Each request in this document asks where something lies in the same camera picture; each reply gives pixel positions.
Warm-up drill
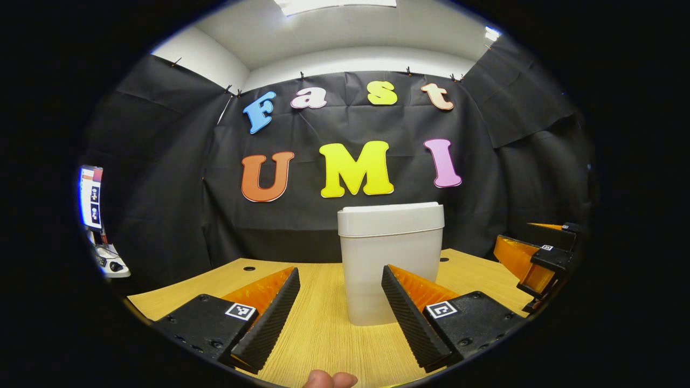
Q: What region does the black backdrop cloth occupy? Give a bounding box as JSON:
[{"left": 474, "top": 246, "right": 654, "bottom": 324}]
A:
[{"left": 81, "top": 35, "right": 596, "bottom": 294}]

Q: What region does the white side desk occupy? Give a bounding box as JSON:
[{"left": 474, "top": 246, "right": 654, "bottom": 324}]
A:
[{"left": 92, "top": 242, "right": 131, "bottom": 279}]

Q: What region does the wooden desktop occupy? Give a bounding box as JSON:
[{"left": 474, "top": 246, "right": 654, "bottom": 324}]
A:
[{"left": 127, "top": 248, "right": 540, "bottom": 388}]

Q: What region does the computer monitor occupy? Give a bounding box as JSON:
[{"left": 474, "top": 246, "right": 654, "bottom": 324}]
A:
[{"left": 79, "top": 165, "right": 104, "bottom": 231}]

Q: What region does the white desktop garbage bin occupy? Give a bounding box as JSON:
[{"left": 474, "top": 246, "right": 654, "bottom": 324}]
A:
[{"left": 337, "top": 202, "right": 446, "bottom": 327}]

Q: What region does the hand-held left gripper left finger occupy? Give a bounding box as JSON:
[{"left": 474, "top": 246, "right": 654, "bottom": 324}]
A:
[{"left": 153, "top": 266, "right": 301, "bottom": 375}]

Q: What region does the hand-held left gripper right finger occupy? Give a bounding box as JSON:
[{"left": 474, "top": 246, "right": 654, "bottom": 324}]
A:
[{"left": 381, "top": 264, "right": 526, "bottom": 373}]

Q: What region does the ceiling light panel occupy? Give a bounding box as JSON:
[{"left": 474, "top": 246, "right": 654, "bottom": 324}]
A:
[{"left": 274, "top": 0, "right": 398, "bottom": 17}]

